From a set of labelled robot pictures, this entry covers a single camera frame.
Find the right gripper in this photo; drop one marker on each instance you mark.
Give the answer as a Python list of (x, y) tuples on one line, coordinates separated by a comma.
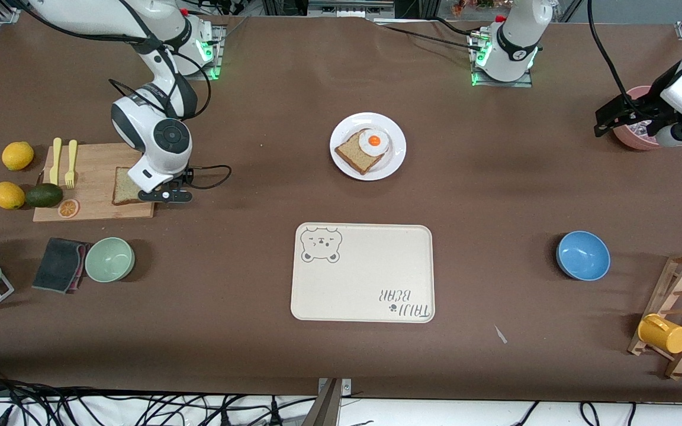
[(175, 184)]

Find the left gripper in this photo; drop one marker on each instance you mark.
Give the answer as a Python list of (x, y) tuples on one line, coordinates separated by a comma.
[(644, 109)]

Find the plain bread slice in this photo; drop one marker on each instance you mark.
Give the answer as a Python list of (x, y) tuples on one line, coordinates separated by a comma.
[(123, 189)]

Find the white round plate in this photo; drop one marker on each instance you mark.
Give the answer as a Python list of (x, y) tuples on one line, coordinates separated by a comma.
[(391, 163)]

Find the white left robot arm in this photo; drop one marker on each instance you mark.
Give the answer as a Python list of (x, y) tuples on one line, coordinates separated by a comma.
[(512, 35)]

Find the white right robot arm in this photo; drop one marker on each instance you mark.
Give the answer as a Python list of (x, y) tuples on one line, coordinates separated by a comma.
[(134, 118)]

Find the crumpled silver foil pieces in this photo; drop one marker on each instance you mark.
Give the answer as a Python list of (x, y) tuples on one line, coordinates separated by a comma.
[(642, 128)]

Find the pink bowl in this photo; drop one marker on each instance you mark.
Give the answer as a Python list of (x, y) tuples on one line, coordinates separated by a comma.
[(634, 143)]

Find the bamboo cutting board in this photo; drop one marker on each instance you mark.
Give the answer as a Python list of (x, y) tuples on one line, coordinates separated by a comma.
[(92, 171)]

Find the yellow plastic fork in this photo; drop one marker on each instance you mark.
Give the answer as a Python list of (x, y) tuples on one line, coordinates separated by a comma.
[(71, 163)]

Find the orange slice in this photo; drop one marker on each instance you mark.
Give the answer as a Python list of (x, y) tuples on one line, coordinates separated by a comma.
[(68, 208)]

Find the pale green bowl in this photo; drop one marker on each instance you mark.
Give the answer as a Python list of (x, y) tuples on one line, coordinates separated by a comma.
[(110, 260)]

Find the yellow plastic knife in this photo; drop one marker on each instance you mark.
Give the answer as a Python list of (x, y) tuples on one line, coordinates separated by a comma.
[(55, 160)]

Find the dark green avocado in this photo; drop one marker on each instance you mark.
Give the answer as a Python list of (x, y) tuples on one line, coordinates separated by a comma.
[(44, 195)]

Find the dark grey folded cloth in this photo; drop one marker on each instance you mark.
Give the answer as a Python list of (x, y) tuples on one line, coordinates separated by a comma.
[(60, 266)]

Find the yellow lemon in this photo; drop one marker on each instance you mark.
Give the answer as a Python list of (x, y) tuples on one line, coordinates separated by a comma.
[(7, 195), (18, 156)]

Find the blue bowl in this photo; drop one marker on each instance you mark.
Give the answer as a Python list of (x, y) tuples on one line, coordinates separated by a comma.
[(584, 255)]

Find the bread slice under egg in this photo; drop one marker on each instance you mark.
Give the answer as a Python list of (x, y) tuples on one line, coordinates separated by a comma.
[(353, 155)]

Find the fried egg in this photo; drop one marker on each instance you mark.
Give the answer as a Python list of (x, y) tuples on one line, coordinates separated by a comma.
[(373, 141)]

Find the yellow mug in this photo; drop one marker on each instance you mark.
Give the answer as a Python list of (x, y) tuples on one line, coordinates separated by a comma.
[(663, 334)]

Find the cream tray with bear print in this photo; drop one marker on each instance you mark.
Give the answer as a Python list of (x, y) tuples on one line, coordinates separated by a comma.
[(364, 272)]

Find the small white paper scrap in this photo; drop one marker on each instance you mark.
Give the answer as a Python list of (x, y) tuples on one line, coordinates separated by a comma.
[(500, 334)]

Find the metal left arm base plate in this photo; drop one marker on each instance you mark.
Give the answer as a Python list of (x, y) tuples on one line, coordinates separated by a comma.
[(524, 81)]

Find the metal table edge bracket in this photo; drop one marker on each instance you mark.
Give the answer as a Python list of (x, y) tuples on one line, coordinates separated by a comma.
[(332, 405)]

